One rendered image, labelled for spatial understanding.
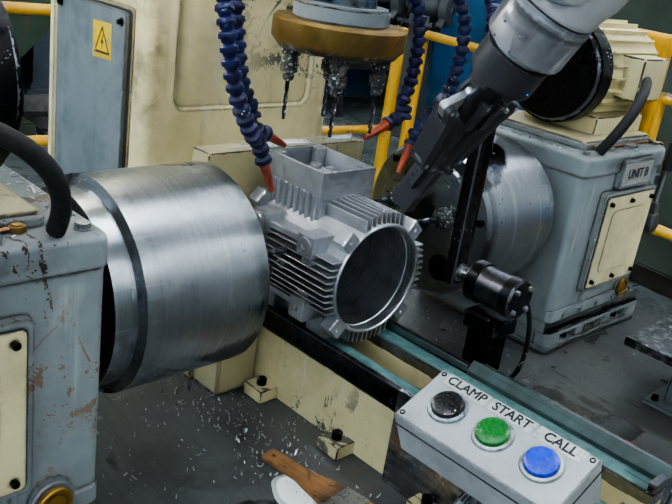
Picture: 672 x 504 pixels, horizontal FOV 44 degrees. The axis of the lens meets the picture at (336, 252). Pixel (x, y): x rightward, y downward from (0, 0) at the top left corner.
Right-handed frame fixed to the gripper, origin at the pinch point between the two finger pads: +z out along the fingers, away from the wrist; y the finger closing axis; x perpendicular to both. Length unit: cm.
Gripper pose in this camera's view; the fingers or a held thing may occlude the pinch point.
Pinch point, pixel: (416, 183)
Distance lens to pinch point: 99.5
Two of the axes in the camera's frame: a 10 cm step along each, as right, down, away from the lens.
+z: -4.6, 6.2, 6.3
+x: 5.2, 7.7, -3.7
